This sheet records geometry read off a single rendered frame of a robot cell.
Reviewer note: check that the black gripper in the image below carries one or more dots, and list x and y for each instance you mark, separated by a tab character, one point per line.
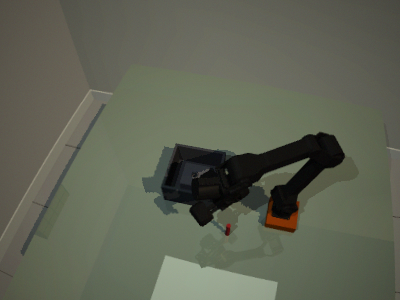
202	213

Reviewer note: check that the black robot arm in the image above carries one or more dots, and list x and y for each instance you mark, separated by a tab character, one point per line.
323	150

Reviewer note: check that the dark red peg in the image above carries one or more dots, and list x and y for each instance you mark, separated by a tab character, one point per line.
228	226

